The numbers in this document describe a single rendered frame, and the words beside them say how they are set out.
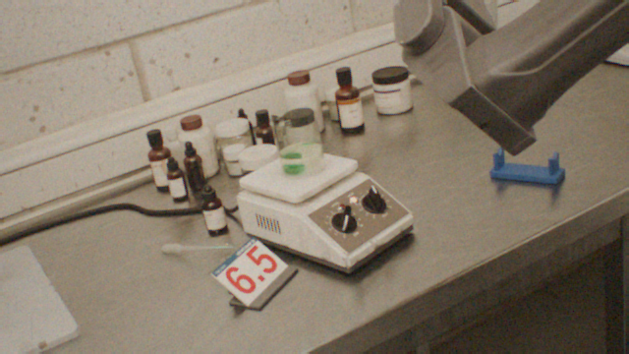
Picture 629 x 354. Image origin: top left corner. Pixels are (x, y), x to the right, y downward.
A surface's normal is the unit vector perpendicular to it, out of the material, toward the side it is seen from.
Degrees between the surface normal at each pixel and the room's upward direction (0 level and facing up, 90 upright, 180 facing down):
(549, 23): 43
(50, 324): 0
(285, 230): 90
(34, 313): 0
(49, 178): 90
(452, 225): 0
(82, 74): 90
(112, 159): 90
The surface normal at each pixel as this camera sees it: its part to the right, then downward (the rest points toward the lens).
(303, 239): -0.71, 0.40
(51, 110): 0.50, 0.27
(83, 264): -0.18, -0.90
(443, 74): -0.76, -0.49
